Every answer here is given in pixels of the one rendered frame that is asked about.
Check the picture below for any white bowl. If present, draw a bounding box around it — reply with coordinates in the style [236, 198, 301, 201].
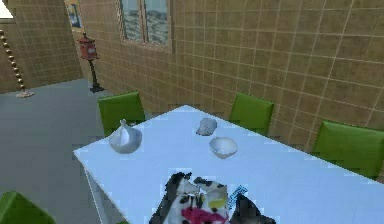
[208, 136, 239, 160]

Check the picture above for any red lantern floor lamp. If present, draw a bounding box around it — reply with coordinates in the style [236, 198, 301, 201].
[77, 32, 106, 94]

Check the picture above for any beaded gold floor lamp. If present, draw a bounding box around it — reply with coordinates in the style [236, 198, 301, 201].
[0, 28, 35, 99]

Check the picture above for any wooden framed window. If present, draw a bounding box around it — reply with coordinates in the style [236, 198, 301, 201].
[115, 0, 174, 54]

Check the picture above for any black white patterned bag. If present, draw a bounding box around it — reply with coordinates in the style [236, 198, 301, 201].
[148, 171, 277, 224]

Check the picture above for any framed wall picture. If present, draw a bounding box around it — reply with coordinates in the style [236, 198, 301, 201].
[64, 0, 86, 33]

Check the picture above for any white dining table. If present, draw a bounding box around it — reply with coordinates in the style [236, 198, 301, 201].
[72, 104, 384, 224]

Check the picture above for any grey crumpled lump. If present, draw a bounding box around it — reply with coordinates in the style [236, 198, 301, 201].
[195, 117, 218, 137]

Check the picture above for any green chair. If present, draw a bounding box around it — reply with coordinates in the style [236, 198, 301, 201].
[97, 91, 147, 137]
[311, 119, 384, 180]
[228, 92, 275, 137]
[0, 190, 57, 224]

